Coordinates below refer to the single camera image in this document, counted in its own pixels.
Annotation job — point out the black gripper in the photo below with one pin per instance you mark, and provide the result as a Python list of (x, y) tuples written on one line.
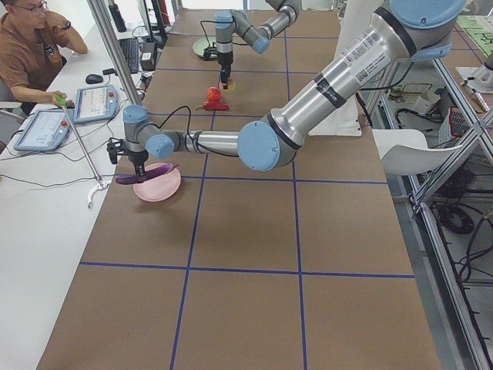
[(224, 60), (137, 158)]

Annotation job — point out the yellow pink peach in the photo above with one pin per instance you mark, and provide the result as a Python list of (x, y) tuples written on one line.
[(228, 86)]

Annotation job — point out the purple eggplant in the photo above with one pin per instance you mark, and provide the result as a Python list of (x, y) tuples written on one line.
[(149, 174)]

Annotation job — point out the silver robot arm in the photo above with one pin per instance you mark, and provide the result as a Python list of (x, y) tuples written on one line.
[(228, 23), (398, 30)]

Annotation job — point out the red pomegranate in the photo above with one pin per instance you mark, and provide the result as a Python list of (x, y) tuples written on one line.
[(213, 94)]

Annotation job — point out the pink plate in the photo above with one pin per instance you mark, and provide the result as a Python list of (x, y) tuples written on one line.
[(161, 187)]

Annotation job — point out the red chili pepper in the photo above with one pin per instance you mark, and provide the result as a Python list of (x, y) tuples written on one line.
[(213, 106)]

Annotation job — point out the green plate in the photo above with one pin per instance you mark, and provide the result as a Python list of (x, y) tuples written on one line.
[(201, 44)]

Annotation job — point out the far teach pendant tablet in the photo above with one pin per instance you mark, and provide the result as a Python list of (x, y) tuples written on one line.
[(95, 103)]

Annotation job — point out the teach pendant tablet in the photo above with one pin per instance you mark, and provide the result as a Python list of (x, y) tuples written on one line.
[(46, 131), (95, 103)]

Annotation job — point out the black keyboard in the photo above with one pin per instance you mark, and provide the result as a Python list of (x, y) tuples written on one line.
[(130, 51)]

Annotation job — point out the near teach pendant tablet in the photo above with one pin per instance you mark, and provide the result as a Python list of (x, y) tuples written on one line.
[(46, 131)]

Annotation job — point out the black computer mouse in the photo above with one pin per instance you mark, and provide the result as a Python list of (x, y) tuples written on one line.
[(93, 78)]

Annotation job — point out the man in brown shirt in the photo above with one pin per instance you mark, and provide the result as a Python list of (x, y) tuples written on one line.
[(31, 36)]

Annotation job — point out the white chair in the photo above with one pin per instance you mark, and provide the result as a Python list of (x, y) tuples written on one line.
[(406, 151)]

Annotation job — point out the wrist black camera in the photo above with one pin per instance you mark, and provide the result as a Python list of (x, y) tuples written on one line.
[(116, 148), (209, 53)]

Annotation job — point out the green handled reach grabber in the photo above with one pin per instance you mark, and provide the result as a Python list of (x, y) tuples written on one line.
[(101, 184)]

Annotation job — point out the aluminium frame post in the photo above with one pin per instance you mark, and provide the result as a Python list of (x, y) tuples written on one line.
[(103, 22)]

